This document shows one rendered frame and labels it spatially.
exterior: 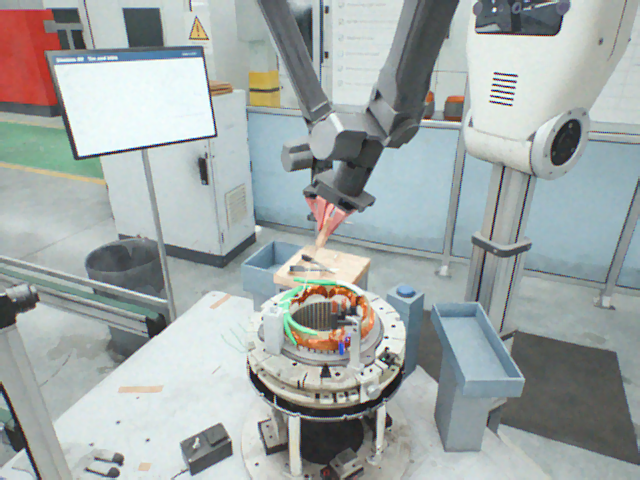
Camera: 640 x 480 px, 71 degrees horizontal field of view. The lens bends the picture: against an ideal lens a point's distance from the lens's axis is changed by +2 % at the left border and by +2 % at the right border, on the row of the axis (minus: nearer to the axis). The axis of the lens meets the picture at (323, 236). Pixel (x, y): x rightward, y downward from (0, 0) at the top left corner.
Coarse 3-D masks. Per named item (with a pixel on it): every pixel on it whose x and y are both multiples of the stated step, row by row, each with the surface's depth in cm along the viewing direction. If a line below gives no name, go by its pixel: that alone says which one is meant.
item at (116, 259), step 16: (144, 240) 248; (96, 256) 236; (112, 256) 245; (128, 256) 250; (144, 256) 250; (96, 272) 216; (128, 272) 217; (144, 272) 221; (160, 272) 231; (128, 288) 221; (160, 288) 235
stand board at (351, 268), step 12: (300, 252) 127; (324, 252) 126; (336, 252) 126; (288, 264) 120; (312, 264) 120; (324, 264) 121; (336, 264) 120; (348, 264) 120; (360, 264) 120; (276, 276) 115; (300, 276) 115; (312, 276) 115; (324, 276) 115; (336, 276) 115; (348, 276) 115; (360, 276) 117
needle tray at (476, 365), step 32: (448, 320) 105; (480, 320) 103; (448, 352) 93; (480, 352) 95; (448, 384) 98; (480, 384) 83; (512, 384) 83; (448, 416) 98; (480, 416) 97; (448, 448) 101
